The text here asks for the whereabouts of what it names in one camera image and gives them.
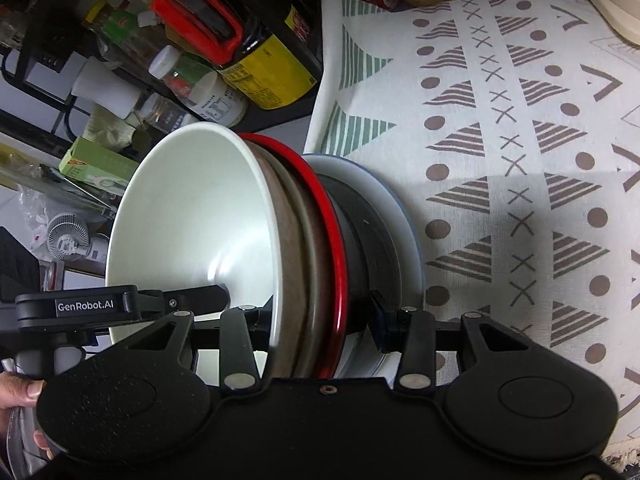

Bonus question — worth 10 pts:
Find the black metal rack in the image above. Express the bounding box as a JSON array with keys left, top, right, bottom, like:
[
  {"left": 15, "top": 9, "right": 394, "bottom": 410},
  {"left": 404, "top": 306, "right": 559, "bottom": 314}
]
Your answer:
[{"left": 0, "top": 0, "right": 325, "bottom": 137}]

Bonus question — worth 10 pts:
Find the white seasoning jar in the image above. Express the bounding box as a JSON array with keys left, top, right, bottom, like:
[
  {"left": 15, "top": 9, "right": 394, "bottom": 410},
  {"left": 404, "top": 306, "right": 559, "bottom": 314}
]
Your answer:
[{"left": 192, "top": 72, "right": 249, "bottom": 129}]

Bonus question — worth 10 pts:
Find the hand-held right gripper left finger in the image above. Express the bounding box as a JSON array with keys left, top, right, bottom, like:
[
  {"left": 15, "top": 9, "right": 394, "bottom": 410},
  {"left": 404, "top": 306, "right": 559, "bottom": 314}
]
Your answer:
[{"left": 122, "top": 305, "right": 274, "bottom": 392}]

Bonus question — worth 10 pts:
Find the plain white plate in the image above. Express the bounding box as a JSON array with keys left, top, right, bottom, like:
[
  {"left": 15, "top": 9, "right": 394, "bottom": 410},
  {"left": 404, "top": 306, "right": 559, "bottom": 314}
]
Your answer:
[{"left": 302, "top": 154, "right": 418, "bottom": 379}]

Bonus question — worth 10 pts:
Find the small pale green bowl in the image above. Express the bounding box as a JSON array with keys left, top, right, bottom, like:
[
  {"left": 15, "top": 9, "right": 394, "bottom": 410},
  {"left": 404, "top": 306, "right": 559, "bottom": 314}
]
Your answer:
[{"left": 105, "top": 122, "right": 303, "bottom": 363}]

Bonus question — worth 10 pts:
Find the large pale green bowl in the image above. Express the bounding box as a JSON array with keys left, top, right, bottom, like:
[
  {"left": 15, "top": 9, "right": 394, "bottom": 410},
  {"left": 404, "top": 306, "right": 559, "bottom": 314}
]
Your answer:
[{"left": 249, "top": 141, "right": 327, "bottom": 379}]

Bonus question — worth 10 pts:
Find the small glass jar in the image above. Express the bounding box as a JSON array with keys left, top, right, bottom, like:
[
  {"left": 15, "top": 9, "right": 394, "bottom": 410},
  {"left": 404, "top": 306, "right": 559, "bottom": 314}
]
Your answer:
[{"left": 134, "top": 95, "right": 202, "bottom": 134}]

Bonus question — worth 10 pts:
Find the dark sauce bottle red handle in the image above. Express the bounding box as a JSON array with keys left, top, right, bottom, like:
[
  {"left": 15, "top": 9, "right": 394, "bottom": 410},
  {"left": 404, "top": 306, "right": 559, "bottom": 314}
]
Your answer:
[{"left": 151, "top": 0, "right": 322, "bottom": 111}]

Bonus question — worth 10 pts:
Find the person's left hand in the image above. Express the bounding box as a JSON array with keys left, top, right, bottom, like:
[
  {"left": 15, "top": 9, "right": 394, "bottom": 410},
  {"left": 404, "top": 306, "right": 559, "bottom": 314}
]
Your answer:
[{"left": 0, "top": 373, "right": 54, "bottom": 461}]

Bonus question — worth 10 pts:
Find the patterned fringed cloth mat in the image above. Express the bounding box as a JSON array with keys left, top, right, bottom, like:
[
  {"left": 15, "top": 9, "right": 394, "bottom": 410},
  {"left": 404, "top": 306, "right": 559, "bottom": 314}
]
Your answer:
[{"left": 301, "top": 0, "right": 640, "bottom": 463}]

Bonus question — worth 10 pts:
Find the red and black bowl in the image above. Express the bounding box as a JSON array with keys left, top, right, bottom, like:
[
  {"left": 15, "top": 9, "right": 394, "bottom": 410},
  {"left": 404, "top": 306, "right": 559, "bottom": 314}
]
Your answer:
[{"left": 239, "top": 132, "right": 392, "bottom": 379}]

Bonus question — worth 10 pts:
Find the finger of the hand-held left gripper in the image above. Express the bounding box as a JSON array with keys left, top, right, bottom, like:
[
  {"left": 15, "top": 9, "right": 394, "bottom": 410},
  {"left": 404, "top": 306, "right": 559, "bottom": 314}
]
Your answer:
[{"left": 136, "top": 283, "right": 232, "bottom": 321}]

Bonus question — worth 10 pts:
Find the green cardboard box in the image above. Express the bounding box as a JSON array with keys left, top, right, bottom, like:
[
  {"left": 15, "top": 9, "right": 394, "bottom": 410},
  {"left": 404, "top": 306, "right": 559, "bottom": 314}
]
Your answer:
[{"left": 58, "top": 136, "right": 142, "bottom": 197}]

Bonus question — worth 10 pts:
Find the small red label bottle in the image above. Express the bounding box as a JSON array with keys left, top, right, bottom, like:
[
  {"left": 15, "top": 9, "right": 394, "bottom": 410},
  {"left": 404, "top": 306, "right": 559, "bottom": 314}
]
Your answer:
[{"left": 149, "top": 45, "right": 217, "bottom": 102}]

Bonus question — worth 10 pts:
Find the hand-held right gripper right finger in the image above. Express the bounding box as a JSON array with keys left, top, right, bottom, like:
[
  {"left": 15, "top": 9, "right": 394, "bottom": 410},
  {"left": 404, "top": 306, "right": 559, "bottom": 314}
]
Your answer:
[{"left": 370, "top": 290, "right": 532, "bottom": 392}]

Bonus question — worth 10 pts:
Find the small white fan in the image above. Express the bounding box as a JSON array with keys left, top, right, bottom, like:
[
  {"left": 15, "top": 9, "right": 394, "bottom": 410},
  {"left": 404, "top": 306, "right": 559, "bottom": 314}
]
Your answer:
[{"left": 46, "top": 212, "right": 109, "bottom": 262}]

